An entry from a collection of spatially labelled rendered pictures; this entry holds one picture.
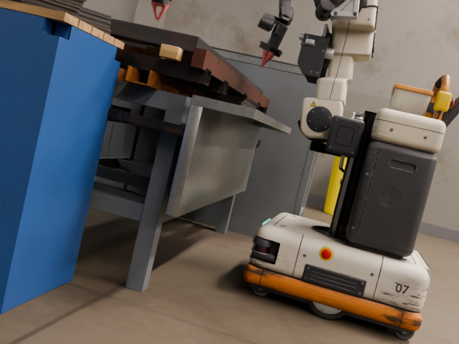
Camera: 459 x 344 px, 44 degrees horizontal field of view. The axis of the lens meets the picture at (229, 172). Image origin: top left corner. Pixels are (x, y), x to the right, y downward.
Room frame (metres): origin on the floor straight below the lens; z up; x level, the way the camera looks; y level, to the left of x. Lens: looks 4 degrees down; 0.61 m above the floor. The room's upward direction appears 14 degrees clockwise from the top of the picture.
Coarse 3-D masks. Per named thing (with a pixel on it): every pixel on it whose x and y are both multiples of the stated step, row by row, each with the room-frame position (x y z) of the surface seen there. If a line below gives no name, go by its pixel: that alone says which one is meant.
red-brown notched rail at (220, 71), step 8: (200, 48) 1.77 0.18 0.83; (200, 56) 1.77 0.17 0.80; (208, 56) 1.81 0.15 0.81; (192, 64) 1.77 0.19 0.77; (200, 64) 1.77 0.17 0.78; (208, 64) 1.83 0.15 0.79; (216, 64) 1.92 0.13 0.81; (224, 64) 2.04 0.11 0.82; (208, 72) 1.85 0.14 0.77; (216, 72) 1.95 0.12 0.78; (224, 72) 2.07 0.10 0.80; (232, 72) 2.20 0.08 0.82; (216, 80) 2.08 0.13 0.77; (224, 80) 2.10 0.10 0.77; (232, 80) 2.24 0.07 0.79; (240, 80) 2.39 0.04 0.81; (232, 88) 2.30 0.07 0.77; (240, 88) 2.43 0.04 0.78; (248, 88) 2.61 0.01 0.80; (248, 96) 2.65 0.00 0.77; (256, 96) 2.88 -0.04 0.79; (264, 96) 3.15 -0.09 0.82; (264, 104) 3.22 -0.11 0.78
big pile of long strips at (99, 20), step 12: (12, 0) 1.44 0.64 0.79; (24, 0) 1.44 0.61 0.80; (36, 0) 1.45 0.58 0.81; (48, 0) 1.47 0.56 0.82; (60, 0) 1.48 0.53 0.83; (72, 0) 1.50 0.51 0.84; (84, 0) 1.51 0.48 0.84; (72, 12) 1.51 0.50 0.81; (84, 12) 1.67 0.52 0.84; (96, 12) 1.69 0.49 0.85; (96, 24) 1.68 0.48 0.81; (108, 24) 1.71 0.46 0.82
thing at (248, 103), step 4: (220, 96) 2.01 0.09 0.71; (224, 96) 1.99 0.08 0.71; (228, 96) 1.98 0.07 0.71; (232, 96) 1.96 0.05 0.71; (236, 96) 1.96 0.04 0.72; (220, 100) 1.94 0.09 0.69; (224, 100) 1.92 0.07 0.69; (228, 100) 1.91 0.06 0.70; (232, 100) 1.91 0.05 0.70; (236, 100) 1.89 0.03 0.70; (240, 100) 1.89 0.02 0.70; (244, 100) 1.88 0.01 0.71; (248, 100) 1.95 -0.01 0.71; (240, 104) 1.83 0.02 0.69; (244, 104) 1.88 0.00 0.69; (248, 104) 1.98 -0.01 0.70; (252, 104) 2.06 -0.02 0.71; (256, 104) 2.13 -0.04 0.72; (252, 108) 2.07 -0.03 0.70
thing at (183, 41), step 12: (120, 24) 1.85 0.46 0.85; (132, 24) 1.85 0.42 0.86; (120, 36) 1.87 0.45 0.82; (132, 36) 1.84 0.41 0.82; (144, 36) 1.84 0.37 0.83; (156, 36) 1.83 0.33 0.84; (168, 36) 1.82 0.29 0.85; (180, 36) 1.82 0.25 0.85; (192, 36) 1.81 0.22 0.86; (132, 48) 2.18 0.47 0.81; (144, 48) 2.08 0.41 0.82; (192, 48) 1.81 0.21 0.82; (204, 48) 1.90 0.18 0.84; (240, 72) 2.58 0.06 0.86; (252, 84) 2.94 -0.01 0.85
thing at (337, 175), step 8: (336, 160) 5.65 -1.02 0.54; (344, 160) 5.56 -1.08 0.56; (336, 168) 5.63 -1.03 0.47; (344, 168) 5.56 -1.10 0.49; (336, 176) 5.61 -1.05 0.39; (336, 184) 5.59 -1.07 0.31; (328, 192) 5.69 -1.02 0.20; (336, 192) 5.58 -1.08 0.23; (328, 200) 5.66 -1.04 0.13; (336, 200) 5.57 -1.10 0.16; (328, 208) 5.63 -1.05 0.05
